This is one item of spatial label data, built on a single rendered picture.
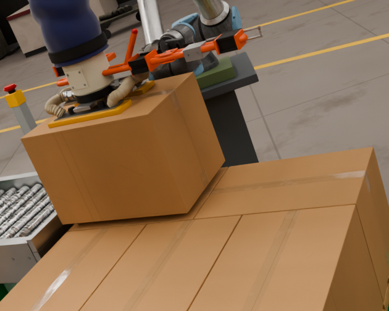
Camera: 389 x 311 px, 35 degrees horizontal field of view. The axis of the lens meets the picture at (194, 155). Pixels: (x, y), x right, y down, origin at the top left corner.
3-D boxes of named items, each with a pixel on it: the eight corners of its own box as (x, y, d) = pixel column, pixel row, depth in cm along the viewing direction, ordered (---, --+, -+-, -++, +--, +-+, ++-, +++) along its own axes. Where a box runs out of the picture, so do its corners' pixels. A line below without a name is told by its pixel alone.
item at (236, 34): (217, 55, 202) (212, 41, 200) (225, 47, 208) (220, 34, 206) (239, 49, 198) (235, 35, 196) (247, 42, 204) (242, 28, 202)
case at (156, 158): (62, 224, 249) (19, 138, 234) (110, 176, 281) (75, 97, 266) (188, 213, 219) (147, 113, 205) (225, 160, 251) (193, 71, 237)
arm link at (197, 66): (183, 76, 257) (173, 49, 253) (208, 70, 253) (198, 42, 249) (176, 84, 249) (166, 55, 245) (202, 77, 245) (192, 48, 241)
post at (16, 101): (79, 251, 355) (4, 95, 320) (86, 244, 361) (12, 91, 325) (89, 250, 352) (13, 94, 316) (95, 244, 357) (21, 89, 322)
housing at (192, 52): (185, 62, 209) (181, 50, 208) (193, 56, 215) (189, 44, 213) (203, 58, 206) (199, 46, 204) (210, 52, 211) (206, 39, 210)
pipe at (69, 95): (47, 118, 233) (41, 104, 231) (82, 92, 253) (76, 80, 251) (119, 103, 217) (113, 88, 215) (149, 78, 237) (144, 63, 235)
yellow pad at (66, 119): (49, 128, 233) (43, 116, 231) (63, 118, 241) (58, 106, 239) (120, 114, 217) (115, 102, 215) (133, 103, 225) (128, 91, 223)
